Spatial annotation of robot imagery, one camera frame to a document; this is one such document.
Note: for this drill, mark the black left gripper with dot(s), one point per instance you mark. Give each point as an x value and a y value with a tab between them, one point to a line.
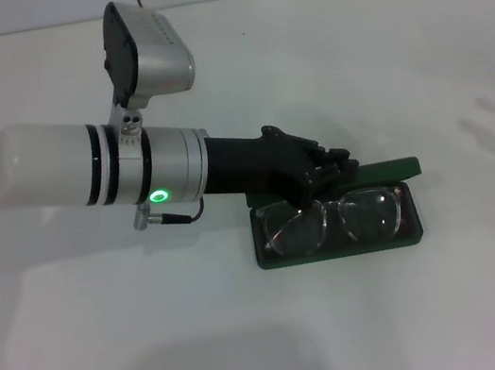
263	163

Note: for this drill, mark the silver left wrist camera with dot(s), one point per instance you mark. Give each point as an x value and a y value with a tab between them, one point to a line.
147	54

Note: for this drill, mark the green glasses case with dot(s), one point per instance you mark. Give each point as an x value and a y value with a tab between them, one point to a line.
340	250

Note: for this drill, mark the clear transparent glasses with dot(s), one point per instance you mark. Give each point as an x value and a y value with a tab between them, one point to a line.
330	218

